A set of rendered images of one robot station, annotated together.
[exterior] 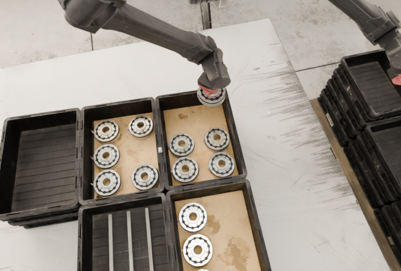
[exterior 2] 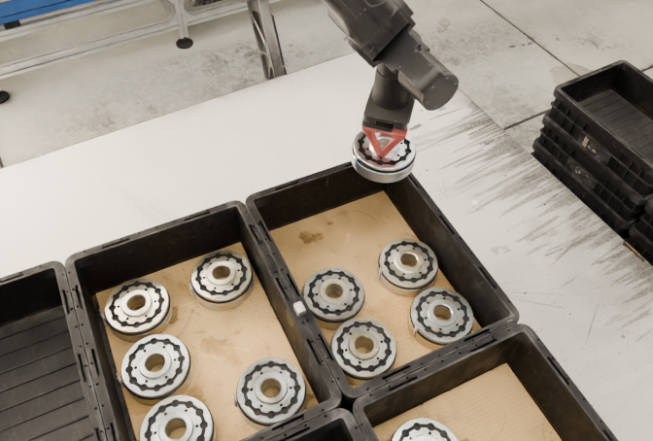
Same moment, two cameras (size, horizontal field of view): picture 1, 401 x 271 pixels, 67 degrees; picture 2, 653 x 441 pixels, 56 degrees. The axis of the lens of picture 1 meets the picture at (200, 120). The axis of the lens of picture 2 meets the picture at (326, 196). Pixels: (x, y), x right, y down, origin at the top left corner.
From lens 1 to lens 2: 0.37 m
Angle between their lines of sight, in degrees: 17
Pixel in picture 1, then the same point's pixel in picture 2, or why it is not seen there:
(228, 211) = (498, 420)
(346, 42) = (522, 85)
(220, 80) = (439, 83)
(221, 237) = not seen: outside the picture
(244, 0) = (313, 46)
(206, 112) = (360, 218)
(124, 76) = (132, 194)
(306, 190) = (618, 338)
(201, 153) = (382, 304)
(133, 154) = (222, 346)
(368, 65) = (599, 97)
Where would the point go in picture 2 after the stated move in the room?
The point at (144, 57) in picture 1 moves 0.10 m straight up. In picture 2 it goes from (169, 148) to (161, 116)
